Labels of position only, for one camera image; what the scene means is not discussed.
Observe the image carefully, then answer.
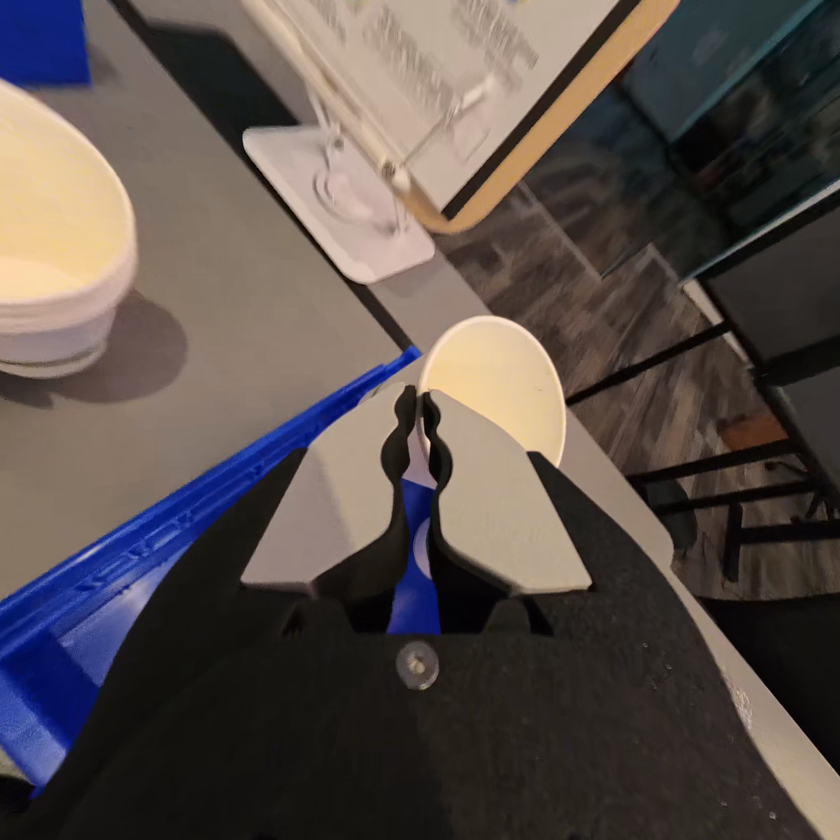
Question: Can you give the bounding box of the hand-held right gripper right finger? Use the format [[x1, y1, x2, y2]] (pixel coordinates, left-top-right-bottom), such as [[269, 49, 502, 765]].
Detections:
[[423, 390, 592, 620]]

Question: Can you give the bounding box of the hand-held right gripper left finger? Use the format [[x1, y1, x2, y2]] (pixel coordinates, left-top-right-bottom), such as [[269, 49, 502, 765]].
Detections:
[[241, 385, 410, 618]]

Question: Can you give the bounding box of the blue plastic bin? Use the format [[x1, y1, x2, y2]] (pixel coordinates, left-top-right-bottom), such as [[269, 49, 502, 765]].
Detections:
[[0, 0, 90, 86], [0, 344, 441, 788]]

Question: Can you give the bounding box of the black round stand base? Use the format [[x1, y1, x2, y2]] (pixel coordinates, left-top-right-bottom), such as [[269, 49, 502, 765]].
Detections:
[[644, 476, 700, 552]]

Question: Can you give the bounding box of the black display board stand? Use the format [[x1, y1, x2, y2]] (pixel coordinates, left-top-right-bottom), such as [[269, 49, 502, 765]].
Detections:
[[683, 184, 840, 578]]

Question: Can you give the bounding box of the black flat mat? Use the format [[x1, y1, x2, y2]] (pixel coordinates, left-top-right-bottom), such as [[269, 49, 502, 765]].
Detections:
[[112, 0, 410, 353]]

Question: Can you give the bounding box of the printed instruction sign board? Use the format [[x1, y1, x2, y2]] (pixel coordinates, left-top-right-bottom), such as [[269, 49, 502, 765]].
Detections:
[[243, 0, 644, 217]]

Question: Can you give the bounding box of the wooden post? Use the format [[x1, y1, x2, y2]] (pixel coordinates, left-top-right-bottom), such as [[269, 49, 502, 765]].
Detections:
[[720, 414, 791, 454]]

